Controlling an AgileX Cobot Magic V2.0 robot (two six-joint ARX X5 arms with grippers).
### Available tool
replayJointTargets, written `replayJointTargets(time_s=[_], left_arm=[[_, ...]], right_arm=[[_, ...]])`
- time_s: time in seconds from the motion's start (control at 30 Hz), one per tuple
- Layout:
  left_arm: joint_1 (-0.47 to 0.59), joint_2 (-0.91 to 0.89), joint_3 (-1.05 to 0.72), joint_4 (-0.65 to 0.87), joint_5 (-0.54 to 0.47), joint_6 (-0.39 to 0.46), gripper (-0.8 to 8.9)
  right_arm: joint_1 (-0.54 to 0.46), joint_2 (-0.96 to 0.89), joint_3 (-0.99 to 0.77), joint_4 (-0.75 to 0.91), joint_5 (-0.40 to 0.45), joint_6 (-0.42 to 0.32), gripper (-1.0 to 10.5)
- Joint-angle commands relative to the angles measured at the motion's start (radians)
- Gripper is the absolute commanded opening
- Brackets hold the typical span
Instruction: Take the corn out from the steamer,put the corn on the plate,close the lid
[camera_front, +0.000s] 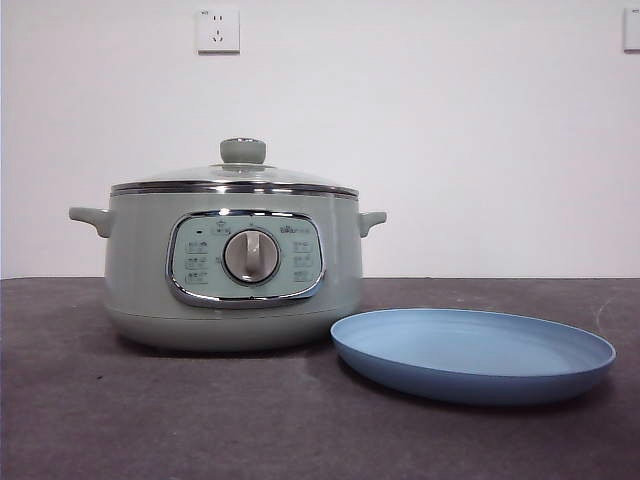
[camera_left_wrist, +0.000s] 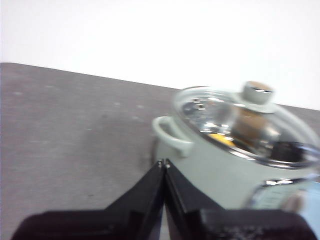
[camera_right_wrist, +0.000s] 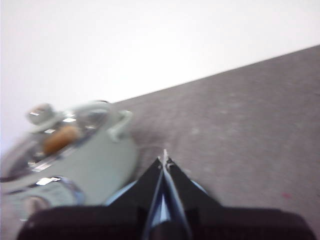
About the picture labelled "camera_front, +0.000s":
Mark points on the glass lid with green knob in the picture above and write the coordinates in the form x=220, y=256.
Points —
x=242, y=151

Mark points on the pale green electric steamer pot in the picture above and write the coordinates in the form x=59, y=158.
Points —
x=145, y=280

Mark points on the blue round plate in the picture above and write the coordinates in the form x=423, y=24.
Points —
x=470, y=380

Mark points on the white wall power socket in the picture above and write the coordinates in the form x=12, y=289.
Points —
x=218, y=31

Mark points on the white wall switch plate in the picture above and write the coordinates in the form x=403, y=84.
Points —
x=632, y=30

